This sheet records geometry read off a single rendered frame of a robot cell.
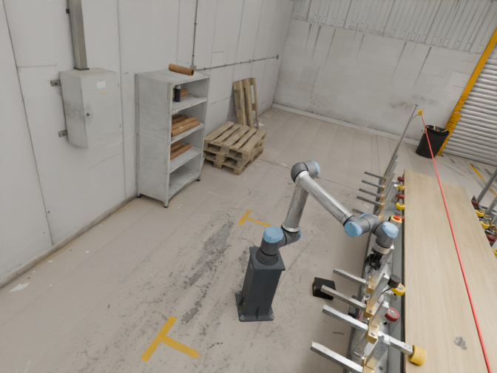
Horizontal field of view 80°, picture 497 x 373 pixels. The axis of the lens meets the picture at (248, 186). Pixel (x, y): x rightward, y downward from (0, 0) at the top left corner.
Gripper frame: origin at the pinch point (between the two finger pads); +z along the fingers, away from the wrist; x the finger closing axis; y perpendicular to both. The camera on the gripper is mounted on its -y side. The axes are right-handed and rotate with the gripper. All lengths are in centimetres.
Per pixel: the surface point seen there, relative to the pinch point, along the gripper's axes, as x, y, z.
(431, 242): 47, -86, 10
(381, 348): 8, 62, -11
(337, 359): -6, 65, 5
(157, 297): -146, 22, 100
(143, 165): -262, -84, 49
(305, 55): -270, -722, -66
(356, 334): 6.2, 22.7, 30.6
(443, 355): 46, 27, 11
